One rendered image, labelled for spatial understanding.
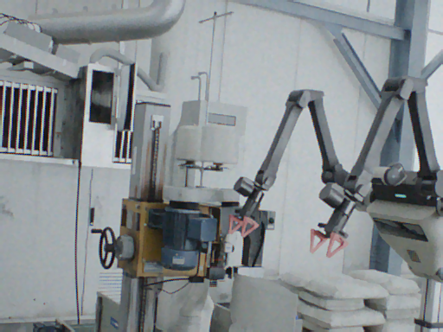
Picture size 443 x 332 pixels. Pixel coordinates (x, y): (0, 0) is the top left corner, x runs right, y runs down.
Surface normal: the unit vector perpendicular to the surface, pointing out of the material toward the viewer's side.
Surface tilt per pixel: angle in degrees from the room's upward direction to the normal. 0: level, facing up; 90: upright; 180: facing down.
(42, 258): 90
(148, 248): 90
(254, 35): 90
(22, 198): 90
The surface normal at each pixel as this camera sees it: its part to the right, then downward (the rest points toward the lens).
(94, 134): 0.54, 0.09
